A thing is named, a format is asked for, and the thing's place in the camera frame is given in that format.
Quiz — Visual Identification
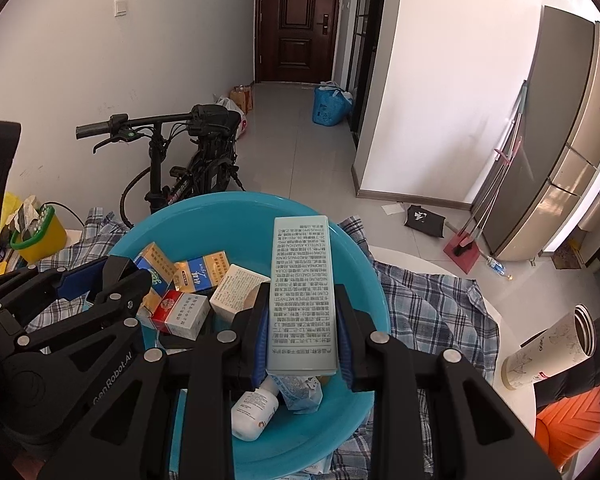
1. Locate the yellow bin with green rim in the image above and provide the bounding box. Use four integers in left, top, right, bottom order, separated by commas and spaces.
10, 202, 68, 264

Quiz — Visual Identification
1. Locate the brown paper bag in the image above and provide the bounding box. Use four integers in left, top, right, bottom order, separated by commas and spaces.
229, 84, 254, 113

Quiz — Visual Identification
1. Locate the black cable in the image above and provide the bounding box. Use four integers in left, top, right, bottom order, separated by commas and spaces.
40, 201, 88, 226

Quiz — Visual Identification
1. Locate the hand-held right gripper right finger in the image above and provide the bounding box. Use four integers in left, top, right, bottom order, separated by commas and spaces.
335, 285, 563, 480

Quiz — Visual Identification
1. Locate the blue plastic basin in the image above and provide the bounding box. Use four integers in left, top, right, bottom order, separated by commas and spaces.
99, 191, 393, 476

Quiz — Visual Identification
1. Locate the dark wooden door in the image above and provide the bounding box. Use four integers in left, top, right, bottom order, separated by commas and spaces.
255, 0, 343, 83

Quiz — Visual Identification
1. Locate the brown box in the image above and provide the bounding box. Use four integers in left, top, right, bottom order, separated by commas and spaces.
552, 240, 588, 268

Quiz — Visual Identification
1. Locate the blue plaid cloth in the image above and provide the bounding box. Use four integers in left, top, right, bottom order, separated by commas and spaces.
25, 205, 501, 480

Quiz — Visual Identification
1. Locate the pale blue soft packet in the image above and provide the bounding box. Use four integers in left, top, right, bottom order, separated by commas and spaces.
275, 374, 323, 413

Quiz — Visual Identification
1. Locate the white floral tumbler cup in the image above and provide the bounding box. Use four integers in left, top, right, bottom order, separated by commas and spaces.
501, 304, 597, 391

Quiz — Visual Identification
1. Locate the blue and gold cigarette pack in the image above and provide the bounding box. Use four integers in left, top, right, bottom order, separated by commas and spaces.
132, 242, 177, 311
172, 251, 231, 293

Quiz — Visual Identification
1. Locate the black bag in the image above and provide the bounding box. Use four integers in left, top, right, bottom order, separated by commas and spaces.
404, 204, 447, 237

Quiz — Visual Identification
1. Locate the silver refrigerator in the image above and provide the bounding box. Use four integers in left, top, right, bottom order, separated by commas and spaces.
482, 5, 600, 262

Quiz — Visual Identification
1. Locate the black folding bicycle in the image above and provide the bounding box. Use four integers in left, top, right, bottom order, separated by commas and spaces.
76, 104, 248, 231

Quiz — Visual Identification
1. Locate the white round desktop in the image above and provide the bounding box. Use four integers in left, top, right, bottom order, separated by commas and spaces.
370, 246, 538, 441

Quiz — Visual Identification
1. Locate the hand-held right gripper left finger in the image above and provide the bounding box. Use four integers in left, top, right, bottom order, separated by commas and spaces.
40, 282, 272, 480

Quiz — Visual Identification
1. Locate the white plastic bottle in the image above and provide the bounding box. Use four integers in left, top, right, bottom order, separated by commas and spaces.
230, 376, 281, 442

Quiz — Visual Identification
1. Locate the grey-green box with text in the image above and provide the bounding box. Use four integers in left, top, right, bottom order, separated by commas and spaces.
266, 215, 340, 376

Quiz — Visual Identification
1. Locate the white box with text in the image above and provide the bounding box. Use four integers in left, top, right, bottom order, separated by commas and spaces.
209, 264, 271, 326

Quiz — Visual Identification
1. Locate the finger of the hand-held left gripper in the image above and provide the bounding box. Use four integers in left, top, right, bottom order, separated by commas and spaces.
17, 271, 152, 348
0, 256, 133, 321

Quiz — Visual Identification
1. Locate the blue woven bag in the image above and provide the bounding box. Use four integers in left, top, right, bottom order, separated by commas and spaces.
312, 81, 355, 127

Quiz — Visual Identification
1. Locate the red and white cigarette pack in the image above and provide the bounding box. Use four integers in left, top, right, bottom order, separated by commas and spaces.
150, 289, 211, 341

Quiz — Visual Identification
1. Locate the red dustpan with broom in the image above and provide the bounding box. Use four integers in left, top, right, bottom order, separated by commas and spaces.
442, 142, 523, 275

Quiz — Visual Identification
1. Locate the yellow plastic bag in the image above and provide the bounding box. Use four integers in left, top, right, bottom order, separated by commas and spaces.
0, 191, 23, 233

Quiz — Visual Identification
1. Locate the orange chair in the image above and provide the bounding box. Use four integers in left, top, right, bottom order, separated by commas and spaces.
534, 382, 600, 471

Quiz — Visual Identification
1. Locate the black framed glass door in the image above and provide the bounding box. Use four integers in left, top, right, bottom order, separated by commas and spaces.
347, 0, 390, 136

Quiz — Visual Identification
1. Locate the white plastic bag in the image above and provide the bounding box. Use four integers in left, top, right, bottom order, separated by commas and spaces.
216, 96, 247, 140

